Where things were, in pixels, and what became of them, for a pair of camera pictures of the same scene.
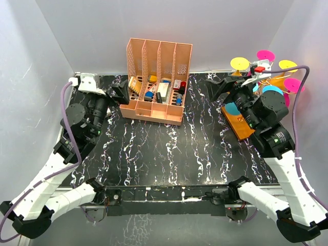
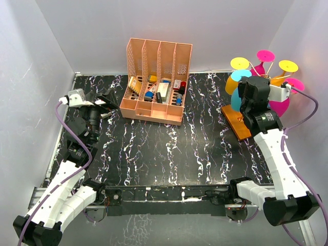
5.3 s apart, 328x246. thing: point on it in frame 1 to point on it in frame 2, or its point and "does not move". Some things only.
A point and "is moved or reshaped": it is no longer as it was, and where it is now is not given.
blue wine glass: [231, 108] is moved or reshaped
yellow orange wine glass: [239, 63] does not move
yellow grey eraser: [152, 79] does not move
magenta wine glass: [265, 55] does not move
